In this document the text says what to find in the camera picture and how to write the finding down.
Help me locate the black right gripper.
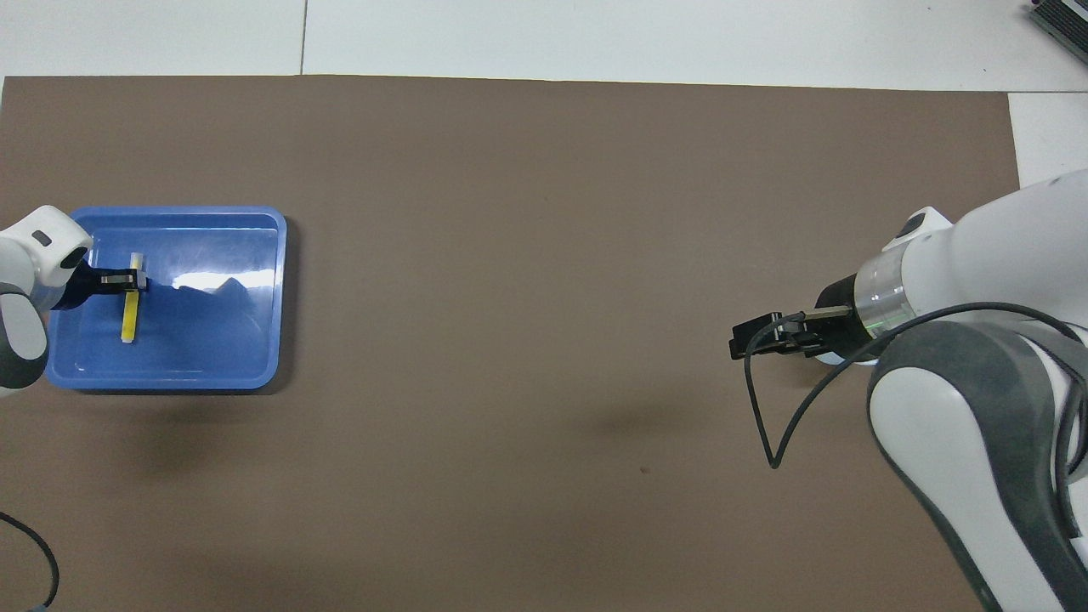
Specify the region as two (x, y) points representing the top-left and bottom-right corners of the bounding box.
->
(728, 273), (878, 360)

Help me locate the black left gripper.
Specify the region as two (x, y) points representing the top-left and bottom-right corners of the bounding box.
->
(51, 258), (149, 312)

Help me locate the yellow pen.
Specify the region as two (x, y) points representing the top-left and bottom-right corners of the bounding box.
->
(121, 252), (146, 344)

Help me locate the blue plastic tray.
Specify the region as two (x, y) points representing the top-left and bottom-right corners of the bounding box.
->
(44, 206), (288, 392)

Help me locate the brown table mat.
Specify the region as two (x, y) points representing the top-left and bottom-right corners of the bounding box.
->
(0, 75), (1070, 612)

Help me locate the dark ribbed device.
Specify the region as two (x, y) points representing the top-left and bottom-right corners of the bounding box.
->
(1027, 0), (1088, 45)

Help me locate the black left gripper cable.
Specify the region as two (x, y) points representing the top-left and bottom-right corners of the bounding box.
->
(0, 510), (61, 612)

